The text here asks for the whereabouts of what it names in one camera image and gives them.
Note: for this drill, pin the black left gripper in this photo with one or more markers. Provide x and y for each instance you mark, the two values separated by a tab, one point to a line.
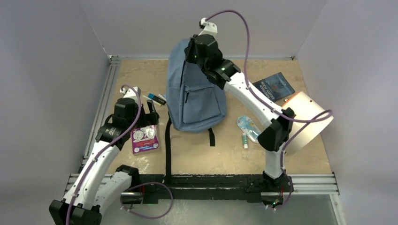
148	119

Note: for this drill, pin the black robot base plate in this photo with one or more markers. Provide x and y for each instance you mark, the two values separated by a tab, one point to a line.
252	188

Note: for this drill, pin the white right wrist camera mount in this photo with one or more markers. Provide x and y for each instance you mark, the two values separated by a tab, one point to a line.
207	28

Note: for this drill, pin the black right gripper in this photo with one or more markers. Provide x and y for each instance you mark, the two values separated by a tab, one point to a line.
188	50

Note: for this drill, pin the green white glue stick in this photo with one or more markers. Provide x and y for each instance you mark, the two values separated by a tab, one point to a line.
245	141

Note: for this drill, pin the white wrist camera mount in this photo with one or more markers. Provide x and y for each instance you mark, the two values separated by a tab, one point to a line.
133	93
207	28

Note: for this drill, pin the aluminium frame rails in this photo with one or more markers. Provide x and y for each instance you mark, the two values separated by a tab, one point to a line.
191	153

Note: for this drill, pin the dark blue paperback book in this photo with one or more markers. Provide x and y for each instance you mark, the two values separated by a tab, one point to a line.
274	87

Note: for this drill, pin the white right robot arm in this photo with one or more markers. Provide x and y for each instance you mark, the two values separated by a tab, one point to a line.
276	121

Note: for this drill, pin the blue fabric backpack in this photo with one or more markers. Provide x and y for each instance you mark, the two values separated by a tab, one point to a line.
194	104

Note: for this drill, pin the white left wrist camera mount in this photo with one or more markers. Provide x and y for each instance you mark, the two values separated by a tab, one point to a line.
133	93

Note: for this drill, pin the light blue scissors blister pack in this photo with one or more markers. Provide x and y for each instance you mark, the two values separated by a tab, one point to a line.
248	127

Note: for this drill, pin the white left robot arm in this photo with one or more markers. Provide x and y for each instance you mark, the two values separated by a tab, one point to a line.
86	201

